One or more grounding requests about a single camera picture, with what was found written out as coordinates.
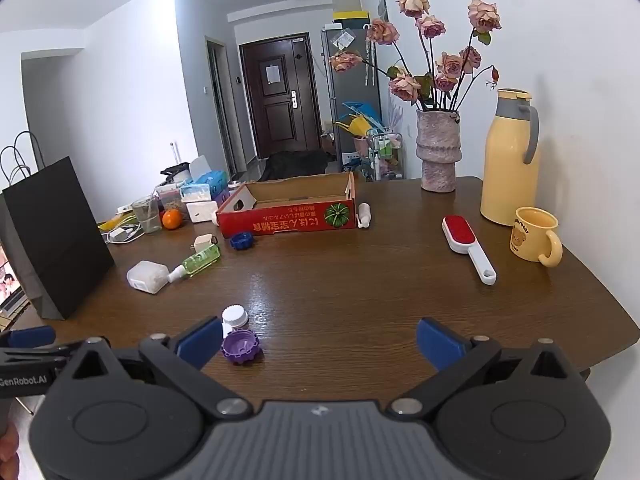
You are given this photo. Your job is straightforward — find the dried rose bouquet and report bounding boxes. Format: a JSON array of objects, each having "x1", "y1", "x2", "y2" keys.
[{"x1": 330, "y1": 0, "x2": 502, "y2": 111}]

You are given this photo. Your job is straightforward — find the metal trolley rack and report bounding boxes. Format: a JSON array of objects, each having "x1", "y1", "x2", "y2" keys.
[{"x1": 366, "y1": 129, "x2": 405, "y2": 182}]

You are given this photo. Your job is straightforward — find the clear glass cup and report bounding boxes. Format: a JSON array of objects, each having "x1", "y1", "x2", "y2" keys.
[{"x1": 131, "y1": 195, "x2": 163, "y2": 235}]

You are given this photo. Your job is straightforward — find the yellow packet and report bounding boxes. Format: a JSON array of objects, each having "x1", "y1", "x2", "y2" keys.
[{"x1": 97, "y1": 214, "x2": 136, "y2": 231}]

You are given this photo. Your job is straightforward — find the blue tissue pack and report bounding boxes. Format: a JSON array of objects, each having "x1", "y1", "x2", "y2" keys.
[{"x1": 180, "y1": 156, "x2": 232, "y2": 204}]

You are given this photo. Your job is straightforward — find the yellow watering can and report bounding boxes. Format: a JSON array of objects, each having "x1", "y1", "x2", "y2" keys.
[{"x1": 334, "y1": 115, "x2": 376, "y2": 138}]

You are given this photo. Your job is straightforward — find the pink stone vase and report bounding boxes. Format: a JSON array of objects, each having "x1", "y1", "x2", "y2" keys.
[{"x1": 416, "y1": 108, "x2": 461, "y2": 194}]

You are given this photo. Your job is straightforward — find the white plug adapter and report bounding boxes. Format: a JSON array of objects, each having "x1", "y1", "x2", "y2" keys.
[{"x1": 190, "y1": 233, "x2": 221, "y2": 256}]

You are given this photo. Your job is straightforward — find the purple bottle cap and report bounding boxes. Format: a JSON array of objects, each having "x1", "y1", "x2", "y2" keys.
[{"x1": 221, "y1": 330, "x2": 263, "y2": 367}]

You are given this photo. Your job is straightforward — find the yellow mug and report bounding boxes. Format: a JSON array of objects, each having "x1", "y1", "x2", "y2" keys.
[{"x1": 509, "y1": 207, "x2": 564, "y2": 267}]

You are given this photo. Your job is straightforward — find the white charging cable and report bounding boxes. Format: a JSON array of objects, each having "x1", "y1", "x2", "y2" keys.
[{"x1": 102, "y1": 222, "x2": 147, "y2": 246}]

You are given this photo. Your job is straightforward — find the red and white lint brush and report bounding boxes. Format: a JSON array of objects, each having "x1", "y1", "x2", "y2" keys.
[{"x1": 442, "y1": 214, "x2": 498, "y2": 286}]

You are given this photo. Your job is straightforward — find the white jar cap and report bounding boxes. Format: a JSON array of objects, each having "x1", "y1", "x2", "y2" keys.
[{"x1": 221, "y1": 305, "x2": 249, "y2": 333}]

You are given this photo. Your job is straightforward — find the grey refrigerator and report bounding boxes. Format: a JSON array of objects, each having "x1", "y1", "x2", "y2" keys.
[{"x1": 320, "y1": 27, "x2": 383, "y2": 171}]

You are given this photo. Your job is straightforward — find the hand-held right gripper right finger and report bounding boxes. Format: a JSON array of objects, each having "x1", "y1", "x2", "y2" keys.
[{"x1": 386, "y1": 316, "x2": 594, "y2": 419}]

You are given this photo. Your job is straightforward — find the black folding stand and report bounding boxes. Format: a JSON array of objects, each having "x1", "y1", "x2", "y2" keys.
[{"x1": 160, "y1": 161, "x2": 192, "y2": 183}]

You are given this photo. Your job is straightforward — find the dark brown entrance door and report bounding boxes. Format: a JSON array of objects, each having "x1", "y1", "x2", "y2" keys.
[{"x1": 239, "y1": 36, "x2": 323, "y2": 161}]

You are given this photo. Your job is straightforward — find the white tissue pack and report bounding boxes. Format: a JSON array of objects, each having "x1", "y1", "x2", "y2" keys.
[{"x1": 181, "y1": 200, "x2": 219, "y2": 222}]

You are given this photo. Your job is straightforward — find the grey interior door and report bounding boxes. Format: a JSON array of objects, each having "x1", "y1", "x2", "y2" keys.
[{"x1": 206, "y1": 35, "x2": 238, "y2": 176}]

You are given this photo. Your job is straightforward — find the display screen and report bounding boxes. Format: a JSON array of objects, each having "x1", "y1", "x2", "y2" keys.
[{"x1": 0, "y1": 245, "x2": 28, "y2": 317}]

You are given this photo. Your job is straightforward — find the red cardboard box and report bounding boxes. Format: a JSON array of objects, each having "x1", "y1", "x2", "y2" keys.
[{"x1": 216, "y1": 171, "x2": 357, "y2": 239}]

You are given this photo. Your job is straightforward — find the clear food container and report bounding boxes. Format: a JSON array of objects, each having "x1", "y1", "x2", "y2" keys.
[{"x1": 155, "y1": 182, "x2": 183, "y2": 211}]

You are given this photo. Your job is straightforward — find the green spray bottle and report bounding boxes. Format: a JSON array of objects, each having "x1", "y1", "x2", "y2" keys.
[{"x1": 167, "y1": 244, "x2": 222, "y2": 283}]

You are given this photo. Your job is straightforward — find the yellow and black box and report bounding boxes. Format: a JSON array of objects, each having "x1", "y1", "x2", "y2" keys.
[{"x1": 332, "y1": 9, "x2": 369, "y2": 31}]

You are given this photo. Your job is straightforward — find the black paper bag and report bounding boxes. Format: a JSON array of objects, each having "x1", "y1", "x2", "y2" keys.
[{"x1": 0, "y1": 131, "x2": 116, "y2": 321}]

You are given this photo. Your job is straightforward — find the yellow thermos jug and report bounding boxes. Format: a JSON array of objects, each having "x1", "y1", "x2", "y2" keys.
[{"x1": 480, "y1": 88, "x2": 540, "y2": 227}]

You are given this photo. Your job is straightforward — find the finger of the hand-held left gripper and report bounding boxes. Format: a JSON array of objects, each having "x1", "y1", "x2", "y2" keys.
[{"x1": 0, "y1": 326, "x2": 83, "y2": 364}]

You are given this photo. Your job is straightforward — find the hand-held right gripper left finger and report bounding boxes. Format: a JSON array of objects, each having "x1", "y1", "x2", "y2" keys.
[{"x1": 47, "y1": 316, "x2": 253, "y2": 419}]

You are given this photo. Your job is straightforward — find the purple hangers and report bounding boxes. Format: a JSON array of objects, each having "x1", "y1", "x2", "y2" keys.
[{"x1": 387, "y1": 95, "x2": 406, "y2": 133}]

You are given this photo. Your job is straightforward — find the blue plastic item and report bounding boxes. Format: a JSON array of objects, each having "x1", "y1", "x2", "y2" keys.
[{"x1": 342, "y1": 101, "x2": 382, "y2": 128}]

